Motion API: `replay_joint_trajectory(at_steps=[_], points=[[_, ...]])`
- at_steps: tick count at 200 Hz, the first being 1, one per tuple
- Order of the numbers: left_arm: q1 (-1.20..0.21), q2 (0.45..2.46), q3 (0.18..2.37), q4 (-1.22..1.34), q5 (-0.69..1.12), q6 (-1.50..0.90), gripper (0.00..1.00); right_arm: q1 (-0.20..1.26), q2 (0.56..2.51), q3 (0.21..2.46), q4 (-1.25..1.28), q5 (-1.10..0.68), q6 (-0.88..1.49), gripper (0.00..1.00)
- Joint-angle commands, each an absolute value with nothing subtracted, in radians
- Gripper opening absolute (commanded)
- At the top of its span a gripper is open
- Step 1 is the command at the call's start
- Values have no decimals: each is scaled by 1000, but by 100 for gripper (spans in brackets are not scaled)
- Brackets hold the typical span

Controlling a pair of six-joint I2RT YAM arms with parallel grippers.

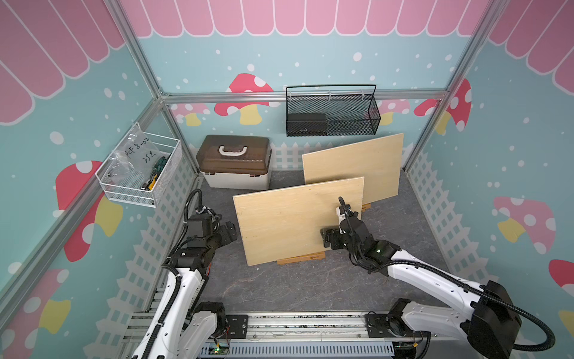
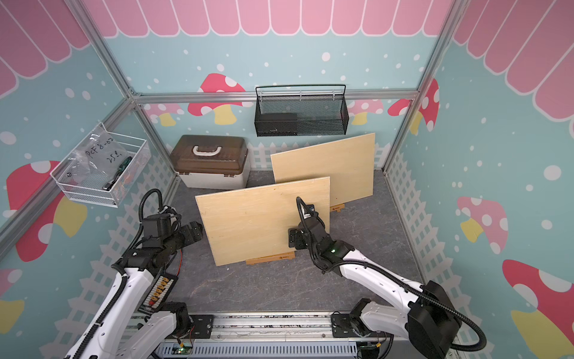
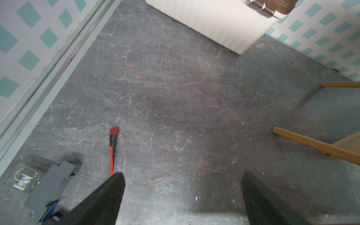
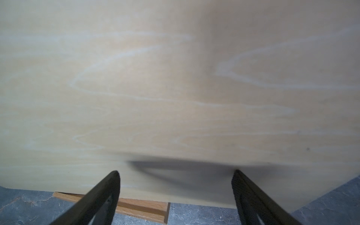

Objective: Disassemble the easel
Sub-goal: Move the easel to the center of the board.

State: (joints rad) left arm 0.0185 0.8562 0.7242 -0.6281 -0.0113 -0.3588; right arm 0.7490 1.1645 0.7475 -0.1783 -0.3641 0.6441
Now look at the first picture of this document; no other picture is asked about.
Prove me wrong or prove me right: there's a plywood board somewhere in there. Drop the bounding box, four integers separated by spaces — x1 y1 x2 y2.
302 133 404 204
233 177 364 266

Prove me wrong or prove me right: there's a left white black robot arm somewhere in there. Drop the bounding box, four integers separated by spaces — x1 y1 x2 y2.
131 188 237 358

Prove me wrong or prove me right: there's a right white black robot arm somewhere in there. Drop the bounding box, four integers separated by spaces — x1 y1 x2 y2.
321 213 556 358

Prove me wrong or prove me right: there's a brown lid storage box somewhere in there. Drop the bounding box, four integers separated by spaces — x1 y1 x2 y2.
196 135 272 191

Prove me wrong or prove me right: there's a green yellow screwdriver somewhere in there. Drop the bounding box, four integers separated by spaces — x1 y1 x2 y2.
140 156 168 191

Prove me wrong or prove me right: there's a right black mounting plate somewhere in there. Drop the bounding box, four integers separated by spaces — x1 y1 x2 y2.
365 311 427 340

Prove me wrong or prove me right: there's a black mounting plate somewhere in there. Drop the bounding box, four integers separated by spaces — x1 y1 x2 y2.
214 314 249 340
365 311 427 340

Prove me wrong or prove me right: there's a clear plastic labelled bag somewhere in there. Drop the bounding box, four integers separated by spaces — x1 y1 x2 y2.
108 125 163 184

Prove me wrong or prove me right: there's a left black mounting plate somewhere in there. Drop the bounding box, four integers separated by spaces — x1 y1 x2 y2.
214 314 249 340

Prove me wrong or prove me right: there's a green circuit board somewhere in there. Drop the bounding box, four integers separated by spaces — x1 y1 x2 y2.
208 344 230 355

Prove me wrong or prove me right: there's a black box in basket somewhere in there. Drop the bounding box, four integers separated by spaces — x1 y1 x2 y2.
286 113 327 137

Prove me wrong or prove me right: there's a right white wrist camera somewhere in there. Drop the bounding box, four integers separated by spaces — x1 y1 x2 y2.
336 204 352 233

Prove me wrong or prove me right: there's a white wire wall basket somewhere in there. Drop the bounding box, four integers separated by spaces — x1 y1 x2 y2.
96 124 182 208

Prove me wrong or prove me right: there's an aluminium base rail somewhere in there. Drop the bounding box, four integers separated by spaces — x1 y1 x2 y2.
117 311 502 359

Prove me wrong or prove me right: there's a black mesh wall basket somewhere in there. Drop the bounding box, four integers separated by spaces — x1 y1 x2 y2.
285 84 381 136

